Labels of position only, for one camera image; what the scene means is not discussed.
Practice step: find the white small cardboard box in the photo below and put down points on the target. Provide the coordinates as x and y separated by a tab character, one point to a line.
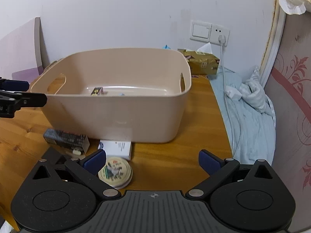
116	148

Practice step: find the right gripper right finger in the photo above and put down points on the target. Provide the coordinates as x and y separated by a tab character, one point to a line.
220	172

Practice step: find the black star pattern box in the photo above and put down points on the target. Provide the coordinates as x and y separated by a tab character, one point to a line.
98	91

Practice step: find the long dark printed box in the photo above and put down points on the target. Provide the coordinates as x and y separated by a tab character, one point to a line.
77	144

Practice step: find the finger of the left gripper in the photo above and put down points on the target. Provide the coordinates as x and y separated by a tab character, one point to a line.
13	85
23	99

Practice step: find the round cream tin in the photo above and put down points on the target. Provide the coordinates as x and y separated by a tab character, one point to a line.
117	172

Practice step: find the beige plastic storage bin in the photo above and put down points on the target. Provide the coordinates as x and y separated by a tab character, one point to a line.
147	90

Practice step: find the white power adapter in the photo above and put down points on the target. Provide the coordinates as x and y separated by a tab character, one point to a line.
233	93

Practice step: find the light blue bed quilt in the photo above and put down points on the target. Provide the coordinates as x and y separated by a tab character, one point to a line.
251	121

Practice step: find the white wall switch socket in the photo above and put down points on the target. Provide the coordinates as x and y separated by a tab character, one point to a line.
208	33

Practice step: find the blue toy figure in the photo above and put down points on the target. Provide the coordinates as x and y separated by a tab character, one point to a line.
166	47

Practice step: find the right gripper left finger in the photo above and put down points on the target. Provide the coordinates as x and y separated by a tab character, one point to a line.
86	172

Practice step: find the lilac white board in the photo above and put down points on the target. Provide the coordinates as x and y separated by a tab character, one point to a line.
23	52

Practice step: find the gold tissue box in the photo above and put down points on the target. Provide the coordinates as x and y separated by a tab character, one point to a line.
201	61

